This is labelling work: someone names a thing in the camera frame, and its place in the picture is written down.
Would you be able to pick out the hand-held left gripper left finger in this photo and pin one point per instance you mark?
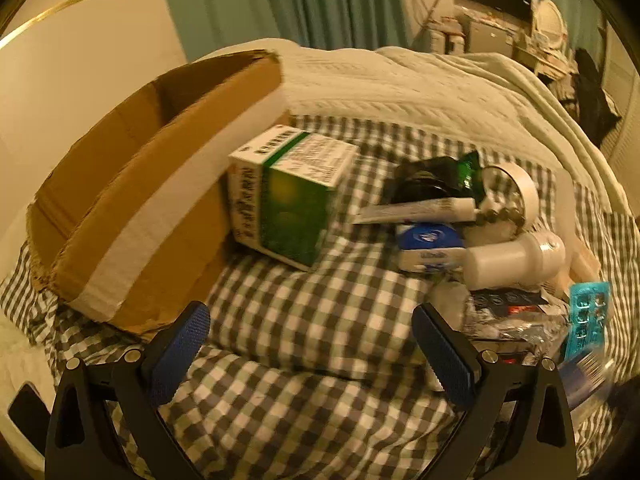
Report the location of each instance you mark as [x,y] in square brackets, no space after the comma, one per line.
[185,350]

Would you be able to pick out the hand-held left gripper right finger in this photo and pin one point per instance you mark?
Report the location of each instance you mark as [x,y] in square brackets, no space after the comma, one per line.
[445,355]

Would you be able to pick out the black foil packets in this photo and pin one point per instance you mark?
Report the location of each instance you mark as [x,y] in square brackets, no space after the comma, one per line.
[500,300]

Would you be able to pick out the white plastic bottle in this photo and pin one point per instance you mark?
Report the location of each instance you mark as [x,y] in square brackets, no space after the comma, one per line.
[510,260]

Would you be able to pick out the light blue small box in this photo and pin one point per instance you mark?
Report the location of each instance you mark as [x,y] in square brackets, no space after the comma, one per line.
[585,375]

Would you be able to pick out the green and white carton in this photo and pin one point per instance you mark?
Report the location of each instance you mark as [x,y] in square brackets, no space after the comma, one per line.
[290,210]

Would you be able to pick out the brown cardboard box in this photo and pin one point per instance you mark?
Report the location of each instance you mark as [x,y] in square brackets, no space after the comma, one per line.
[150,170]

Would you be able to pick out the green foil packet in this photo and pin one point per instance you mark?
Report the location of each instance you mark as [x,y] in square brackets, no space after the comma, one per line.
[470,172]

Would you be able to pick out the white tape roll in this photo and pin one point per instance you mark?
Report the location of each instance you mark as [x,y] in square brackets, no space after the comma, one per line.
[525,185]

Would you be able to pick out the grey checkered bed sheet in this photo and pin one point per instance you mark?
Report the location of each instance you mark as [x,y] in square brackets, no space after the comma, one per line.
[300,310]

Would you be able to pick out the teal blister pack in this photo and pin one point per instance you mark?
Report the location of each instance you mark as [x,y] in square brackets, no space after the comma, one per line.
[585,310]

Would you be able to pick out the white squeeze tube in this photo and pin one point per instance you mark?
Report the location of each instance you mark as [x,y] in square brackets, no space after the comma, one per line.
[415,209]

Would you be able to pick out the dark flat device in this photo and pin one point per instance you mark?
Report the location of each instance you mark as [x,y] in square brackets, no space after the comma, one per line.
[27,410]

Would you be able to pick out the white knit blanket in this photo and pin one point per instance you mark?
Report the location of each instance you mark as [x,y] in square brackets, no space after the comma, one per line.
[400,95]

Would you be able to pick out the dark clothing on chair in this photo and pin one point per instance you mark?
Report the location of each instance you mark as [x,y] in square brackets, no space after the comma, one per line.
[592,95]

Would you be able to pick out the white louvered wardrobe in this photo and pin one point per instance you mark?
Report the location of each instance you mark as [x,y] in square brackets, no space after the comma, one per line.
[622,100]

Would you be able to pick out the white vanity table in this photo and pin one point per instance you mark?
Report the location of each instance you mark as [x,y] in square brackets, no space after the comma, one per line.
[545,57]

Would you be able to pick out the grey cabinet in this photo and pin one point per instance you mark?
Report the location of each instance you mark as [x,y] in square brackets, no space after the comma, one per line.
[490,35]

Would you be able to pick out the white oval vanity mirror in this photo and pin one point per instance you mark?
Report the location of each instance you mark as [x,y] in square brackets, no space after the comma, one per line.
[547,20]

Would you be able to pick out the teal curtain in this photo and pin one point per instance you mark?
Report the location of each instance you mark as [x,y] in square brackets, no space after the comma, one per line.
[575,0]
[300,0]

